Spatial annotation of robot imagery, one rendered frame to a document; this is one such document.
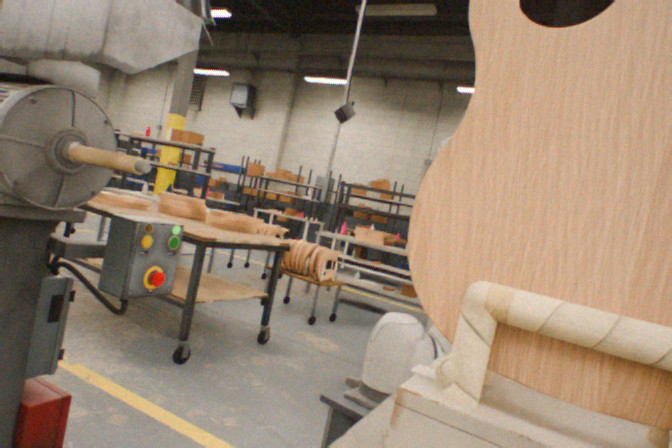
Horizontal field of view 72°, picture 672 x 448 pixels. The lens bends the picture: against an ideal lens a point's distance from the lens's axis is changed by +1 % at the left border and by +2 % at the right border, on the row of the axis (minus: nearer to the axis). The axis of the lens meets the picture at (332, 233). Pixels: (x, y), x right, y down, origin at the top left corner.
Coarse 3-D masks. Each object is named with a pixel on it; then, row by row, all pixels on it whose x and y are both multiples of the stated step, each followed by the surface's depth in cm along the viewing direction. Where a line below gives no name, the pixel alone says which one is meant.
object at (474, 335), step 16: (464, 304) 41; (480, 304) 40; (464, 320) 40; (480, 320) 40; (464, 336) 40; (480, 336) 40; (464, 352) 40; (480, 352) 40; (464, 368) 40; (480, 368) 40; (464, 384) 40; (480, 384) 40; (448, 400) 41; (464, 400) 40
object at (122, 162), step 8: (72, 152) 91; (80, 152) 90; (88, 152) 89; (96, 152) 88; (104, 152) 88; (112, 152) 87; (80, 160) 91; (88, 160) 89; (96, 160) 88; (104, 160) 87; (112, 160) 86; (120, 160) 85; (128, 160) 84; (136, 160) 84; (144, 160) 85; (112, 168) 87; (120, 168) 86; (128, 168) 84
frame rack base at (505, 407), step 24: (408, 384) 42; (432, 384) 44; (504, 384) 49; (408, 408) 41; (432, 408) 40; (456, 408) 39; (480, 408) 40; (504, 408) 42; (528, 408) 43; (552, 408) 44; (576, 408) 46; (408, 432) 41; (432, 432) 40; (456, 432) 39; (480, 432) 38; (504, 432) 37; (528, 432) 37; (552, 432) 38; (576, 432) 40; (600, 432) 41; (624, 432) 42
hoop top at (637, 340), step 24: (480, 288) 40; (504, 288) 40; (504, 312) 39; (528, 312) 38; (552, 312) 37; (576, 312) 36; (600, 312) 36; (552, 336) 38; (576, 336) 36; (600, 336) 35; (624, 336) 35; (648, 336) 34; (648, 360) 34
